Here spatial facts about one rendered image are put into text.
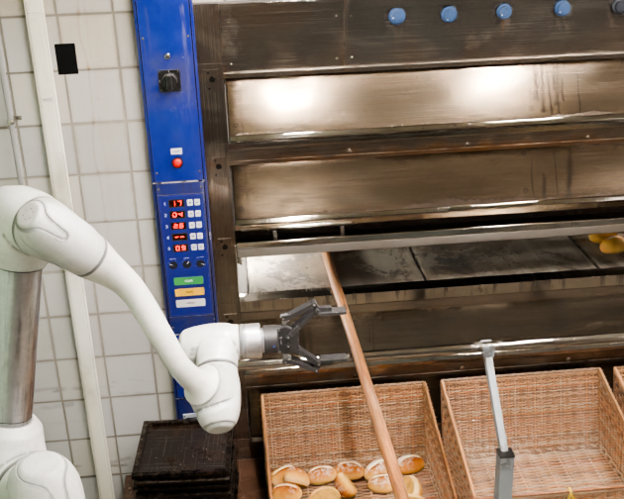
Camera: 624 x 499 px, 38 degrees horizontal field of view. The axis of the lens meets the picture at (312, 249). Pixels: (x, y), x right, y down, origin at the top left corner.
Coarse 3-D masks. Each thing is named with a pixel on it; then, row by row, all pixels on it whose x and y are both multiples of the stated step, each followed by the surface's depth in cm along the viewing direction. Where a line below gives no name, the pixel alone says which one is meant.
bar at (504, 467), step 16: (560, 336) 264; (576, 336) 264; (592, 336) 264; (608, 336) 264; (336, 352) 259; (368, 352) 259; (384, 352) 259; (400, 352) 259; (416, 352) 259; (432, 352) 260; (448, 352) 260; (464, 352) 261; (480, 352) 262; (240, 368) 256; (256, 368) 257; (496, 384) 258; (496, 400) 257; (496, 416) 255; (496, 432) 255; (496, 464) 253; (512, 464) 250; (496, 480) 254; (512, 480) 252; (496, 496) 255
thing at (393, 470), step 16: (336, 272) 301; (336, 288) 289; (352, 320) 271; (352, 336) 261; (352, 352) 254; (368, 384) 237; (368, 400) 231; (384, 432) 218; (384, 448) 213; (400, 480) 201; (400, 496) 197
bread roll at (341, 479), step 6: (342, 474) 292; (336, 480) 292; (342, 480) 290; (348, 480) 289; (336, 486) 291; (342, 486) 289; (348, 486) 288; (354, 486) 289; (342, 492) 289; (348, 492) 288; (354, 492) 288
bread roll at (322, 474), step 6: (312, 468) 297; (318, 468) 296; (324, 468) 296; (330, 468) 297; (312, 474) 296; (318, 474) 296; (324, 474) 296; (330, 474) 296; (336, 474) 298; (312, 480) 296; (318, 480) 295; (324, 480) 296; (330, 480) 297
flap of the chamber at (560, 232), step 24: (552, 216) 292; (576, 216) 290; (600, 216) 288; (240, 240) 280; (264, 240) 278; (384, 240) 270; (408, 240) 271; (432, 240) 271; (456, 240) 272; (480, 240) 272
